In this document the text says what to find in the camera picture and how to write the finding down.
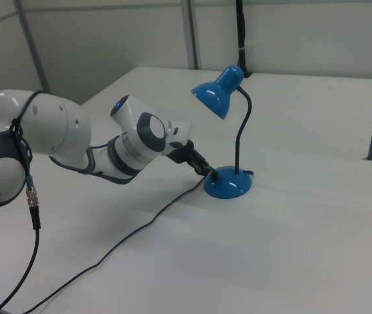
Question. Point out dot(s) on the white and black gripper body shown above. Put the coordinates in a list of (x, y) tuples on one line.
[(180, 132)]

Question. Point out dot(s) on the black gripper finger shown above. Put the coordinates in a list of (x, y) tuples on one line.
[(205, 161), (197, 167)]

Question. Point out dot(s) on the blue gooseneck desk lamp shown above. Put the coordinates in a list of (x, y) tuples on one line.
[(228, 187)]

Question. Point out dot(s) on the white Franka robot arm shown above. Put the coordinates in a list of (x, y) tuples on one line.
[(58, 127)]

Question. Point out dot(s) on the white side table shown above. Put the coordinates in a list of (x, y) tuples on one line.
[(304, 108)]

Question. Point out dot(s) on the black pole with white band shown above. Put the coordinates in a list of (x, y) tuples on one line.
[(242, 36)]

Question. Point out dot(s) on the grey metal partition post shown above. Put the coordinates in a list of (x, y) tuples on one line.
[(190, 32)]

